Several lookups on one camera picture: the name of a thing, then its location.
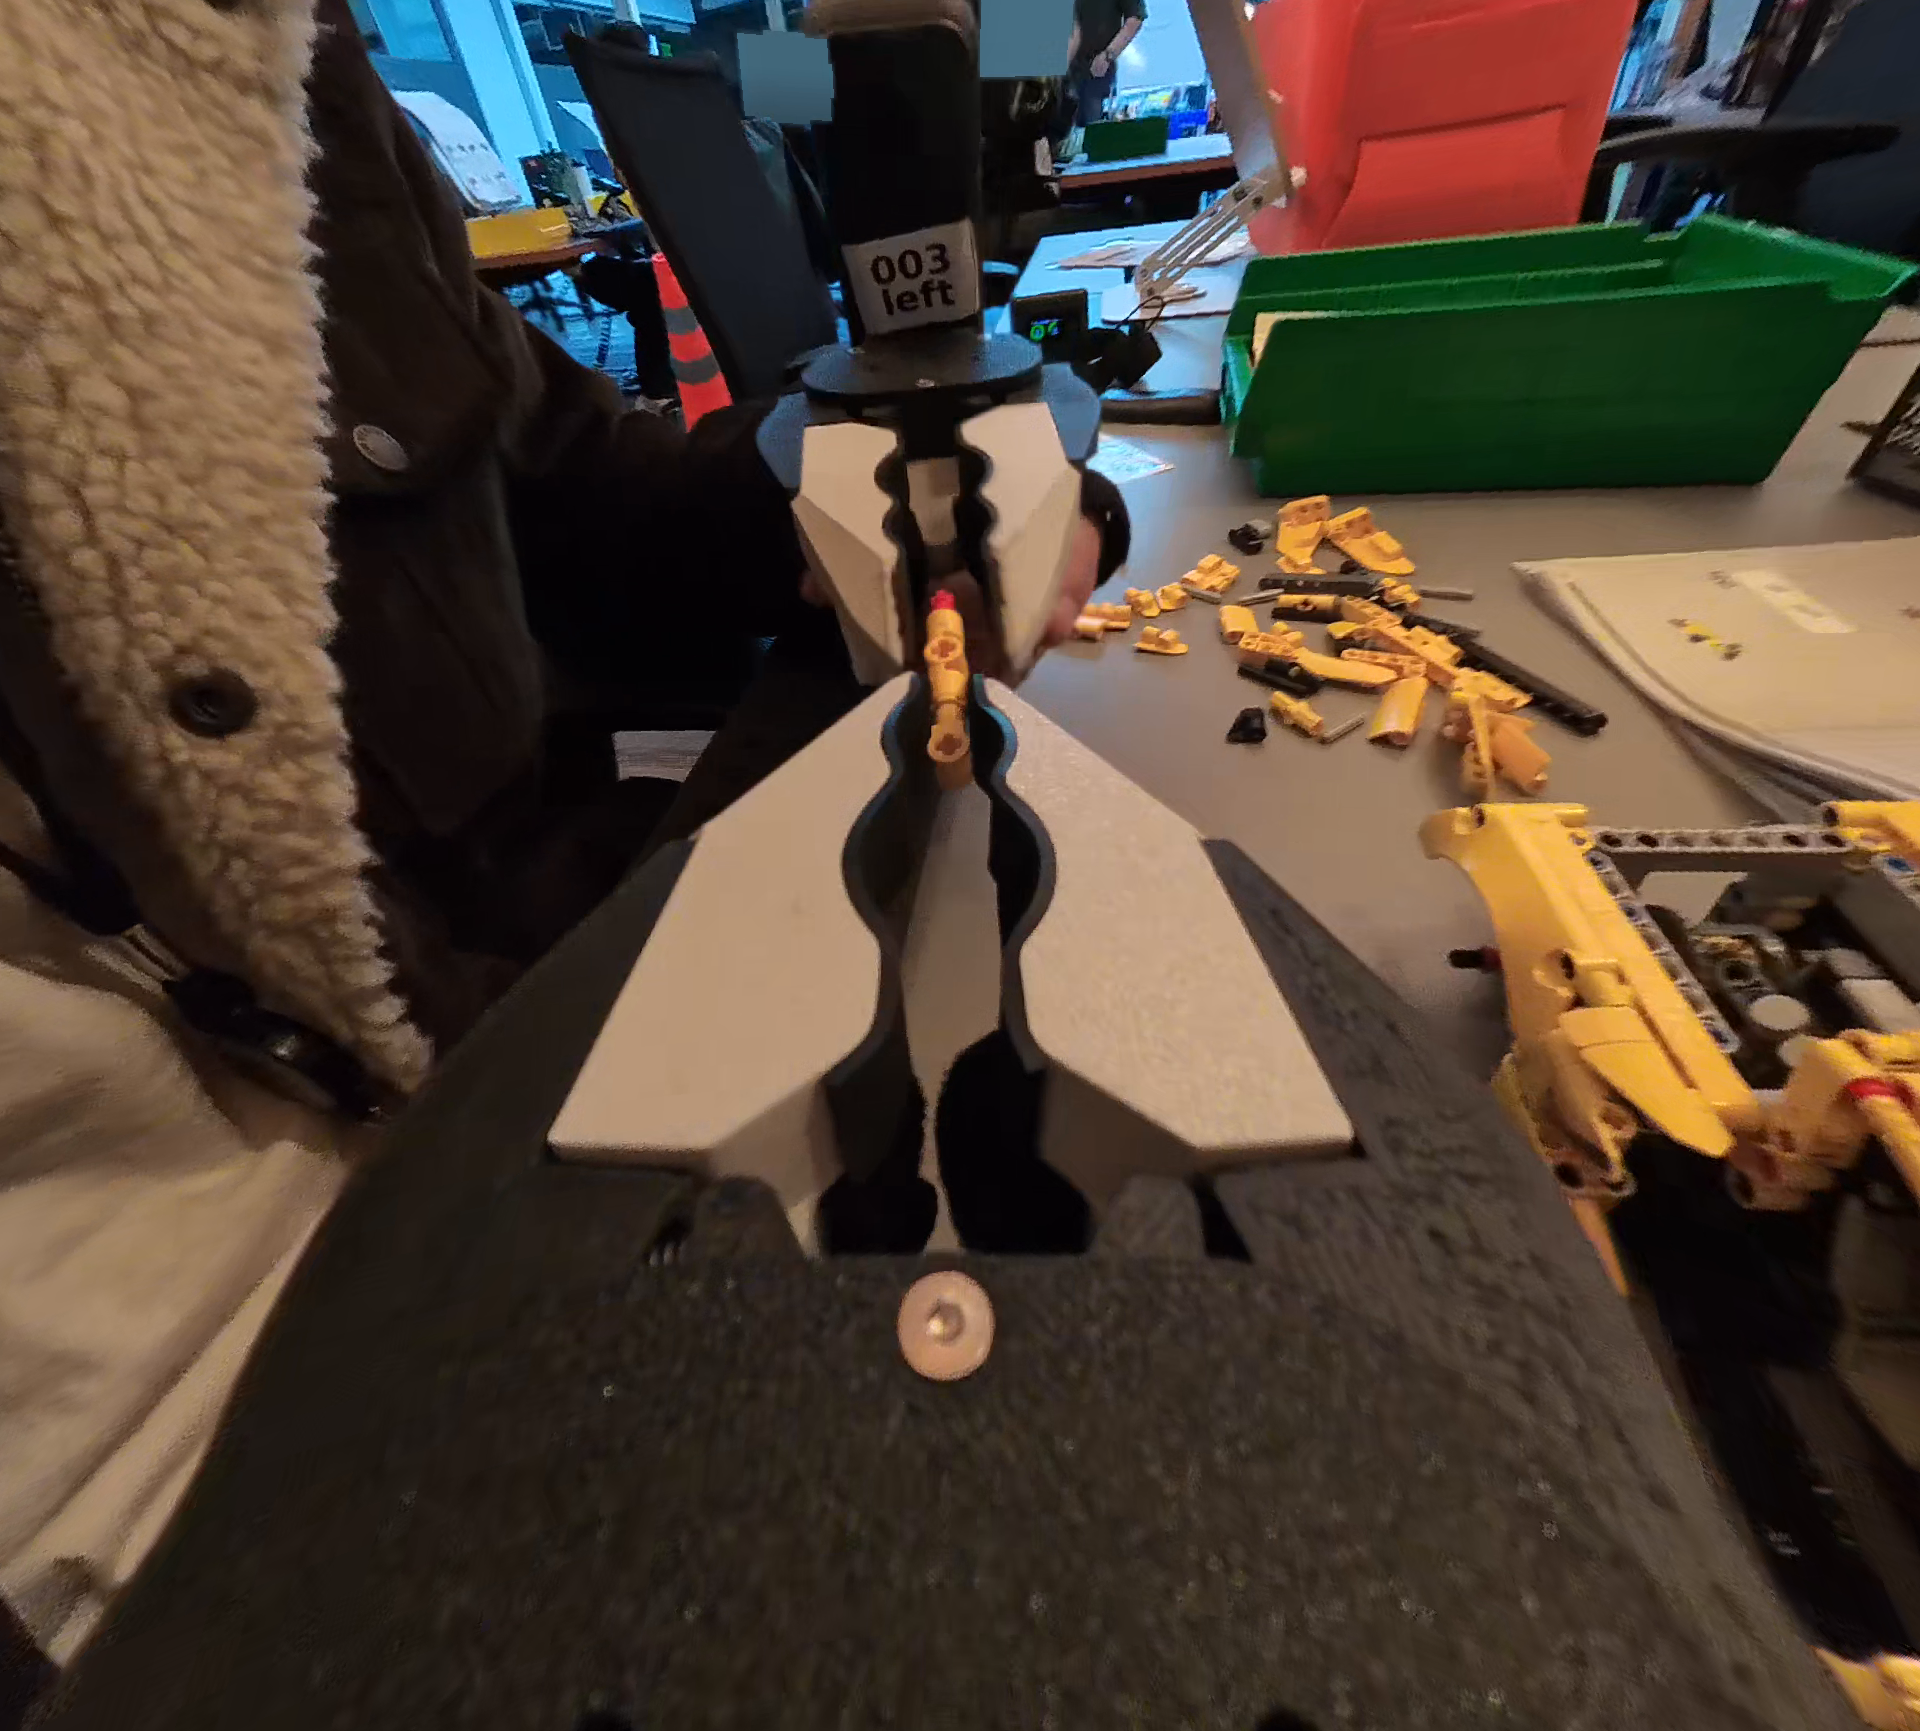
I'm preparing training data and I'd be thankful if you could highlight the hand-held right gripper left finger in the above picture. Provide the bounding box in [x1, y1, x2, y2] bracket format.
[545, 678, 940, 1254]

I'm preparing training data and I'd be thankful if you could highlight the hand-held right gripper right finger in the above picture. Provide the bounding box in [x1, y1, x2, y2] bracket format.
[936, 678, 1356, 1254]

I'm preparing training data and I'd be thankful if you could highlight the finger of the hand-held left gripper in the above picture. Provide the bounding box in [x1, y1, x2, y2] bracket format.
[963, 400, 1088, 686]
[792, 424, 919, 686]

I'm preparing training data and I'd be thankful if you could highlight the yellow brick subassembly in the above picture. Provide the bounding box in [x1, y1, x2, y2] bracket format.
[921, 592, 978, 796]

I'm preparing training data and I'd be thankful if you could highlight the pile of yellow brick parts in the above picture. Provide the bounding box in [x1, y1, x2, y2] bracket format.
[1071, 494, 1610, 804]

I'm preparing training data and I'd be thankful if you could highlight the yellow toy brick car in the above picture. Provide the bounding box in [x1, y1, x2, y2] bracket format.
[1415, 798, 1920, 1731]

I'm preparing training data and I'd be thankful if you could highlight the grey desk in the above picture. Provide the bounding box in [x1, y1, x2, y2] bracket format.
[989, 217, 1920, 1731]

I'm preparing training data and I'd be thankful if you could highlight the person's left hand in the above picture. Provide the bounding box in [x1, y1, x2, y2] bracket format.
[1032, 554, 1107, 656]

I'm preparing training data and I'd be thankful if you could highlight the black office chair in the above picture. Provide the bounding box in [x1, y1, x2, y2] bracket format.
[566, 29, 842, 406]
[1582, 0, 1920, 265]

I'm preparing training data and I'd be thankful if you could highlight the orange traffic cone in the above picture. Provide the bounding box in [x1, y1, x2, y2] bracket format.
[648, 255, 734, 432]

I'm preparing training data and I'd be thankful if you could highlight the white lattice stand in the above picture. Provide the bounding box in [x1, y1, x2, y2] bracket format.
[1131, 0, 1309, 307]

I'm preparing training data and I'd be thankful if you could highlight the green storage bin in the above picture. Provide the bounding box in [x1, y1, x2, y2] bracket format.
[1218, 217, 1920, 498]

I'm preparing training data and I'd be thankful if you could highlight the orange carry bag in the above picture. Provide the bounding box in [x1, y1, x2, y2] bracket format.
[1244, 0, 1659, 257]

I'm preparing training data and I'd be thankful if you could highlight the open instruction booklet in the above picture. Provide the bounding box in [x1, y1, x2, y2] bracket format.
[1514, 538, 1920, 822]

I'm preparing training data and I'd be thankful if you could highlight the person's fleece jacket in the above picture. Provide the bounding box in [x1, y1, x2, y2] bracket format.
[0, 0, 842, 1674]

